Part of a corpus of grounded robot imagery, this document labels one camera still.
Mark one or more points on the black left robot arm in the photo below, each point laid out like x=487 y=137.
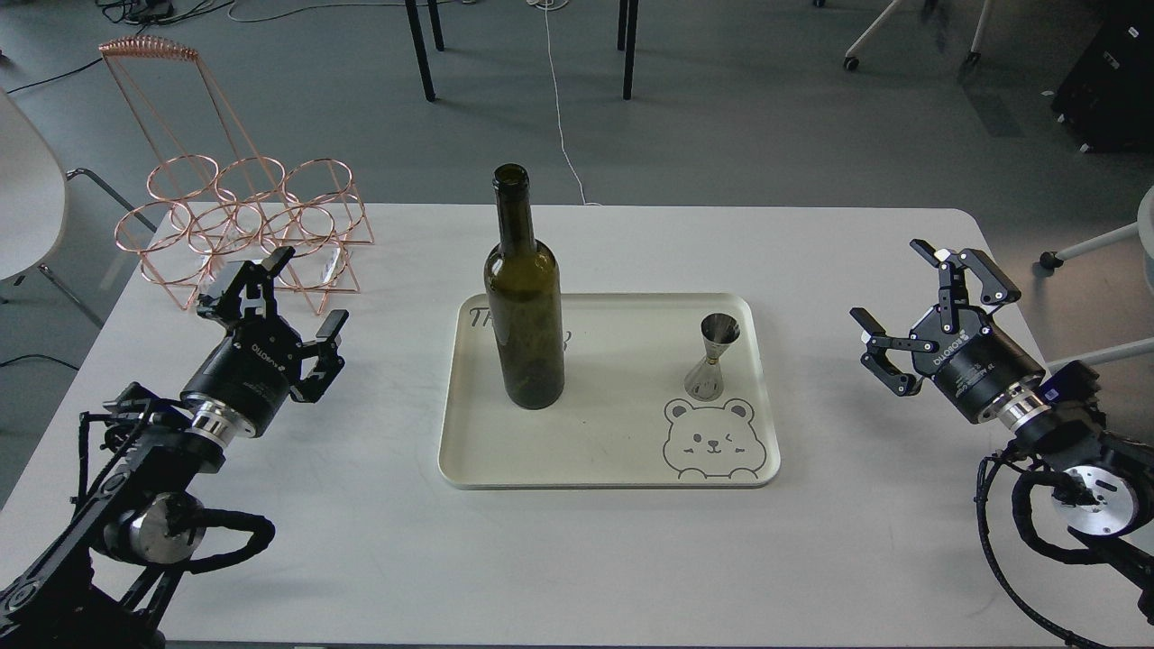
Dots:
x=107 y=579

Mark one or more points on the copper wire wine rack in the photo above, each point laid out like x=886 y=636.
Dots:
x=207 y=208

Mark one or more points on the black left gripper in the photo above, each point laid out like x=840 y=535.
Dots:
x=262 y=360

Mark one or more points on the black equipment case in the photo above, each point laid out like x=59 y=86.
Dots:
x=1107 y=98

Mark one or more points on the white chair left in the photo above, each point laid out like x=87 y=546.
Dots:
x=35 y=202

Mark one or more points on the steel double jigger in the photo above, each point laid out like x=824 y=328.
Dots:
x=705 y=381

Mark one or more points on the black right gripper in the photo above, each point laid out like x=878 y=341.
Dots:
x=958 y=345

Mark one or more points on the cream bear serving tray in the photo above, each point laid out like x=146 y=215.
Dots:
x=624 y=419

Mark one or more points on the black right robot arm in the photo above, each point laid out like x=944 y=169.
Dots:
x=1081 y=489

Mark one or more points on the dark green wine bottle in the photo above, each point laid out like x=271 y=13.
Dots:
x=523 y=290

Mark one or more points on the white rolling chair legs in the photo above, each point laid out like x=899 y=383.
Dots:
x=918 y=28

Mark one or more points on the white chair base right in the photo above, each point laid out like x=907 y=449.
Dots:
x=1095 y=294

